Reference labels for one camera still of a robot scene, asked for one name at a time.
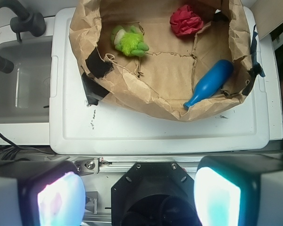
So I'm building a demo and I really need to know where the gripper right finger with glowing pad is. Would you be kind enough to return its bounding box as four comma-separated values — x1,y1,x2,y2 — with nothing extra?
194,155,283,226

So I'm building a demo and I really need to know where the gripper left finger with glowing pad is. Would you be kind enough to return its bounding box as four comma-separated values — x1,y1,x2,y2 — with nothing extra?
0,161,86,226

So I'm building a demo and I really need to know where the green plush animal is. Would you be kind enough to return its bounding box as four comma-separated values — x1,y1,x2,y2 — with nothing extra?
110,25,150,57

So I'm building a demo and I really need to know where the white sink basin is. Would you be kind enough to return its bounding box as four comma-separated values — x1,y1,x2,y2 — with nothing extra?
0,36,52,124

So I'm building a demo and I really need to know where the blue plastic bottle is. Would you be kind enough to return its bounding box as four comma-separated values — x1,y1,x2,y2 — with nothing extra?
183,59,234,110

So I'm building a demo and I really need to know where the brown paper bag tray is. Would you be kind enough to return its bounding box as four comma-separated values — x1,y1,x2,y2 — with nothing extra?
69,0,259,122

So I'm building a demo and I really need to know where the black faucet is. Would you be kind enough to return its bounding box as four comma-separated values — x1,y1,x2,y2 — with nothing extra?
0,0,46,73

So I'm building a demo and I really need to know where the red crumpled paper ball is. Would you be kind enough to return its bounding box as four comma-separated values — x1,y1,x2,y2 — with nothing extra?
169,5,204,37

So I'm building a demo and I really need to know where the metal corner bracket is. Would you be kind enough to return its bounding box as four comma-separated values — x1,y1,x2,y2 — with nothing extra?
73,158,100,176

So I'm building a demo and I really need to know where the aluminium frame rail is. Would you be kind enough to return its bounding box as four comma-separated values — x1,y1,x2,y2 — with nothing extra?
44,155,202,173

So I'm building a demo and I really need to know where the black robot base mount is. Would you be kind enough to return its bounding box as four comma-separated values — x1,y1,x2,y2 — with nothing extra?
111,162,202,226

